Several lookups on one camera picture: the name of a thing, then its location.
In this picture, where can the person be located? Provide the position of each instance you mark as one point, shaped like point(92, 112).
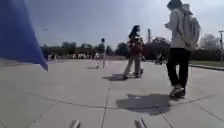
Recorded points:
point(100, 53)
point(134, 53)
point(178, 50)

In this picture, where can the robot's own part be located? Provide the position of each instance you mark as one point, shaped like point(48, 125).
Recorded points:
point(75, 124)
point(140, 123)

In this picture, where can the row of trees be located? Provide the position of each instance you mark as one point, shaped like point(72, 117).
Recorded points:
point(160, 48)

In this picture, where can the low building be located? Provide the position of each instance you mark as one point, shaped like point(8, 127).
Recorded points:
point(66, 53)

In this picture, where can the grass strip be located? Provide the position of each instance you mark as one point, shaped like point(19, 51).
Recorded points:
point(208, 63)

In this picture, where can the blue structure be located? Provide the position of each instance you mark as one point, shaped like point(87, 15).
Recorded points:
point(16, 30)

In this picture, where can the tower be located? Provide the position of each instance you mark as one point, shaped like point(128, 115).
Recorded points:
point(149, 36)

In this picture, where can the pole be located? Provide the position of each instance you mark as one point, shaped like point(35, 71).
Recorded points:
point(221, 45)

